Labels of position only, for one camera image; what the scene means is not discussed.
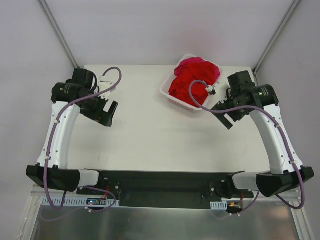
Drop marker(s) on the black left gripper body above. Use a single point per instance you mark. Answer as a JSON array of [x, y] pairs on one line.
[[100, 111]]

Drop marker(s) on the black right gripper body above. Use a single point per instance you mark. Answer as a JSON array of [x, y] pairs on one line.
[[225, 111]]

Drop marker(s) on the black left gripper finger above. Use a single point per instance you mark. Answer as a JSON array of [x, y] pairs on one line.
[[111, 111], [105, 119]]

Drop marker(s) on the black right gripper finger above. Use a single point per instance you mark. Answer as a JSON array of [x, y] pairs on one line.
[[220, 115], [219, 106]]

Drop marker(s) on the red t shirt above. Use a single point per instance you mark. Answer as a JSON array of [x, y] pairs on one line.
[[179, 88]]

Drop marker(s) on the white perforated plastic basket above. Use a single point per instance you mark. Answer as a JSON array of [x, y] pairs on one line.
[[168, 81]]

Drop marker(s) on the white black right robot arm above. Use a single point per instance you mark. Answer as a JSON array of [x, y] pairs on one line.
[[262, 105]]

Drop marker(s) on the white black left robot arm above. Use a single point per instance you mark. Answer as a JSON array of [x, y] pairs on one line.
[[83, 94]]

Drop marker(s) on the pink t shirt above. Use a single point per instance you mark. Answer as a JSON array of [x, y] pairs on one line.
[[195, 60]]

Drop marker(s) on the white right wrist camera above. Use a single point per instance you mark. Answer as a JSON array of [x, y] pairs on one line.
[[211, 90]]

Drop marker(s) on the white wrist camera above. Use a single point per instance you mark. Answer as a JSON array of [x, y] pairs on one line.
[[105, 82], [211, 90]]

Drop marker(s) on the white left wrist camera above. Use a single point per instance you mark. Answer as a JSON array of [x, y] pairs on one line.
[[105, 82]]

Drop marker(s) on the right aluminium frame post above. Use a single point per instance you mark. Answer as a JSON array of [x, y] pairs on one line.
[[277, 33]]

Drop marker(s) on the aluminium frame post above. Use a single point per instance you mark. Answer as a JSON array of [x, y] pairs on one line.
[[277, 33], [57, 31]]

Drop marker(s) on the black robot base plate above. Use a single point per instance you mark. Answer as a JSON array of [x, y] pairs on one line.
[[177, 190]]

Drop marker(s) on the right white cable duct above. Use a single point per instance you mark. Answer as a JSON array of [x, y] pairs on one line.
[[219, 205]]

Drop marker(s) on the white cable duct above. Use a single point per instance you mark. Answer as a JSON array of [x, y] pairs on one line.
[[70, 201], [219, 205]]

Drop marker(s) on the left white cable duct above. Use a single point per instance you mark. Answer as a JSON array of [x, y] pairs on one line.
[[70, 201]]

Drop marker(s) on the left aluminium frame post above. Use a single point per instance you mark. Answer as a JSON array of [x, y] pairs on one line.
[[57, 31]]

